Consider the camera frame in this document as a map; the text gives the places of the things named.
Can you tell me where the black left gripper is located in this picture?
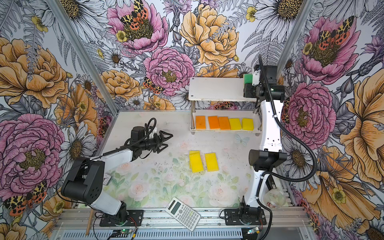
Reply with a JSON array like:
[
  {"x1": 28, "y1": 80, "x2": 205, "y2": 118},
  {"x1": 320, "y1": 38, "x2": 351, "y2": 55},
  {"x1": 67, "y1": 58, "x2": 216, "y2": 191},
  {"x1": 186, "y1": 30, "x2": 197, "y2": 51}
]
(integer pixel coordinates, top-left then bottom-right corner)
[{"x1": 140, "y1": 130, "x2": 173, "y2": 154}]

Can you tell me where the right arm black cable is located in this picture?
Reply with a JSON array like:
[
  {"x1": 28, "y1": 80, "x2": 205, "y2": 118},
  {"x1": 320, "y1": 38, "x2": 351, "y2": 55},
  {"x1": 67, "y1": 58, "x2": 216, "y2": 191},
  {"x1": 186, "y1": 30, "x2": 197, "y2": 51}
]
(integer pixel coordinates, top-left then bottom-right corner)
[{"x1": 256, "y1": 54, "x2": 318, "y2": 240}]

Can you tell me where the aluminium front rail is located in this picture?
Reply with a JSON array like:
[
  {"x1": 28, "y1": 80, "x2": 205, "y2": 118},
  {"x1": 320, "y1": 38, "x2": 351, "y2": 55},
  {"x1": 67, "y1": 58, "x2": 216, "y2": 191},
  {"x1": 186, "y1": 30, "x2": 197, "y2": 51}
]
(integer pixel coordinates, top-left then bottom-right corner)
[{"x1": 54, "y1": 207, "x2": 310, "y2": 230}]

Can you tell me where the white scientific calculator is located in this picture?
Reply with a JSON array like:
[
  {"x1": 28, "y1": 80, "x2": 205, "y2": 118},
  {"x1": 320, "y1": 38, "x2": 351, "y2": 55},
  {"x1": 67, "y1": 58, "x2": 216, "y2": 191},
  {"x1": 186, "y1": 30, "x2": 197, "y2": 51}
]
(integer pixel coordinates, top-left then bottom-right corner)
[{"x1": 166, "y1": 198, "x2": 201, "y2": 232}]

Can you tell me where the yellow bottom sponge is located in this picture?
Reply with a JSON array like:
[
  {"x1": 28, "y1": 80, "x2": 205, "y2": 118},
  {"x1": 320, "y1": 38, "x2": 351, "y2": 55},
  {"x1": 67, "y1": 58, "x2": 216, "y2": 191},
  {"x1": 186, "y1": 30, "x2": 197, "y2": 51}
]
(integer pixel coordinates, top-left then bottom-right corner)
[{"x1": 205, "y1": 153, "x2": 219, "y2": 172}]

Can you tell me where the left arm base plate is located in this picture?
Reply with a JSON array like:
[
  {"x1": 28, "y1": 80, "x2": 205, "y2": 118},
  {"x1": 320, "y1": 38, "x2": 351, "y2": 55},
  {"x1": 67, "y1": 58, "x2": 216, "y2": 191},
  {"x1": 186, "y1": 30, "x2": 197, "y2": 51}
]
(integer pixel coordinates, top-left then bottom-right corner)
[{"x1": 99, "y1": 210, "x2": 144, "y2": 227}]

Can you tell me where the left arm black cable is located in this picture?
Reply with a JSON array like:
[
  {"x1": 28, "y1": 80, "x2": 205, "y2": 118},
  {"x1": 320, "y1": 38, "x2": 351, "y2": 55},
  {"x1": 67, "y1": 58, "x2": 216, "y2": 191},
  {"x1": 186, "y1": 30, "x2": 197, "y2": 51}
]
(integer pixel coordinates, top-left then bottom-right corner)
[{"x1": 55, "y1": 117, "x2": 157, "y2": 208}]

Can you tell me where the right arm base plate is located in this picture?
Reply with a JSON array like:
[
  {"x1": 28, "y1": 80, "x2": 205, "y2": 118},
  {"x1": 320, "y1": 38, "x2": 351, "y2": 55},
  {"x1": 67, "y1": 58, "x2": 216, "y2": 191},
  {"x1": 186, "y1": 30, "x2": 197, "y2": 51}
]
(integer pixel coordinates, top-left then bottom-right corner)
[{"x1": 221, "y1": 208, "x2": 267, "y2": 226}]

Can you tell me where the yellow top stack sponge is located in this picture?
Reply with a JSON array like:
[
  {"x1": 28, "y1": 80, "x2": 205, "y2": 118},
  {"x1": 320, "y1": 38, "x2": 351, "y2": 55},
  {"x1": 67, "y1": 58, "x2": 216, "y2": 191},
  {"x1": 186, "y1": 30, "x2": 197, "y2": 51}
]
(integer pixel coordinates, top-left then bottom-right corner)
[{"x1": 189, "y1": 151, "x2": 204, "y2": 173}]

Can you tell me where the orange top sponge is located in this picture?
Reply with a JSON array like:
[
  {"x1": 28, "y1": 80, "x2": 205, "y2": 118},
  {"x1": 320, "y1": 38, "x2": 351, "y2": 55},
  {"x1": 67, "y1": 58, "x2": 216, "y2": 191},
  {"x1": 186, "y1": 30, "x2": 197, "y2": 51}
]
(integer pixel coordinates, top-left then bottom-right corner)
[{"x1": 218, "y1": 117, "x2": 231, "y2": 131}]

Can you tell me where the green circuit board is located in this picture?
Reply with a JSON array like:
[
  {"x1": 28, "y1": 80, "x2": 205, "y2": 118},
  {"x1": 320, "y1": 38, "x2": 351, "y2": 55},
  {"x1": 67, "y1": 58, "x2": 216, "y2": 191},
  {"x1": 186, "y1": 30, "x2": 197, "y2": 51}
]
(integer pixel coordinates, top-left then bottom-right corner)
[{"x1": 111, "y1": 229, "x2": 137, "y2": 238}]

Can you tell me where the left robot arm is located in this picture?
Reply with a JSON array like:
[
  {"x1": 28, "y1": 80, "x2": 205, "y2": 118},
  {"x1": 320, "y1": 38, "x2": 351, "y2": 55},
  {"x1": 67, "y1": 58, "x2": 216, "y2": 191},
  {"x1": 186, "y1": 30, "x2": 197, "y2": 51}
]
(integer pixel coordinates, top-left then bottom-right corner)
[{"x1": 61, "y1": 127, "x2": 173, "y2": 216}]

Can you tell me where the green scouring sponge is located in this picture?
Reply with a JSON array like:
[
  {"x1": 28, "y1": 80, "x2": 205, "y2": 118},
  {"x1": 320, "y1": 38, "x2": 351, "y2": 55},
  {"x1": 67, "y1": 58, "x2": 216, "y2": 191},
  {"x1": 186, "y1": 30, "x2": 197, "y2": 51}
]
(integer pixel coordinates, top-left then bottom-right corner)
[{"x1": 243, "y1": 74, "x2": 253, "y2": 84}]

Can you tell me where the orange sponge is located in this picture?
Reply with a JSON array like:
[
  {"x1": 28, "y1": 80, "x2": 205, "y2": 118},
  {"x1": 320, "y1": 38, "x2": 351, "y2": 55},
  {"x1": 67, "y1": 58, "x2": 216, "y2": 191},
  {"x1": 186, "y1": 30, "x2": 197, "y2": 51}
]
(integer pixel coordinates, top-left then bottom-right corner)
[
  {"x1": 208, "y1": 116, "x2": 221, "y2": 130},
  {"x1": 218, "y1": 117, "x2": 231, "y2": 131},
  {"x1": 196, "y1": 116, "x2": 207, "y2": 130}
]

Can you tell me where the wooden stick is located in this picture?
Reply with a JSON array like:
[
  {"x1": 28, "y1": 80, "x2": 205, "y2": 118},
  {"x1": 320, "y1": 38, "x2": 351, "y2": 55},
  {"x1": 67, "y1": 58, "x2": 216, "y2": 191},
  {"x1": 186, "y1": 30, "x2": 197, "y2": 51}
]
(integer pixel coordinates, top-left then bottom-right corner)
[{"x1": 85, "y1": 209, "x2": 94, "y2": 236}]

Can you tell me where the white two-tier shelf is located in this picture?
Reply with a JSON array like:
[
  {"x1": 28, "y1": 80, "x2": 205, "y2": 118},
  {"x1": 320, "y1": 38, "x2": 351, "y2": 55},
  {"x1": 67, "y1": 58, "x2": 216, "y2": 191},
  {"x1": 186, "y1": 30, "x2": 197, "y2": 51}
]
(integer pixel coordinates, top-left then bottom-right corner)
[{"x1": 189, "y1": 77, "x2": 261, "y2": 135}]

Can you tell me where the small analog clock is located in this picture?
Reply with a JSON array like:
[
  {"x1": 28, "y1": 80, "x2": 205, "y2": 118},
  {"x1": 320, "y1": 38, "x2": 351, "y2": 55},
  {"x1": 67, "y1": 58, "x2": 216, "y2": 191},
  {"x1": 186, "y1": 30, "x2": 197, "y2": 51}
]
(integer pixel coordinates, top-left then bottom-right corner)
[{"x1": 103, "y1": 174, "x2": 113, "y2": 186}]

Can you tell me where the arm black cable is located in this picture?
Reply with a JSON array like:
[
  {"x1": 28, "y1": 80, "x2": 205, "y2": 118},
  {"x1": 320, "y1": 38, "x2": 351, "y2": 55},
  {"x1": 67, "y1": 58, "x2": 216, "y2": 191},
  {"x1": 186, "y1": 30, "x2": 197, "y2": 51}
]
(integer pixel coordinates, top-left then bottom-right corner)
[
  {"x1": 256, "y1": 54, "x2": 318, "y2": 240},
  {"x1": 55, "y1": 117, "x2": 157, "y2": 208}
]

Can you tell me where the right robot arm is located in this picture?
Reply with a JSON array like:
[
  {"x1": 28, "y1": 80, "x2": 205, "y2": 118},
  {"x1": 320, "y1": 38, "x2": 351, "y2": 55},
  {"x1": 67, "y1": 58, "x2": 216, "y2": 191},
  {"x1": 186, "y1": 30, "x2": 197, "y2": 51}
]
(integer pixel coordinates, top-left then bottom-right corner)
[{"x1": 240, "y1": 85, "x2": 287, "y2": 219}]

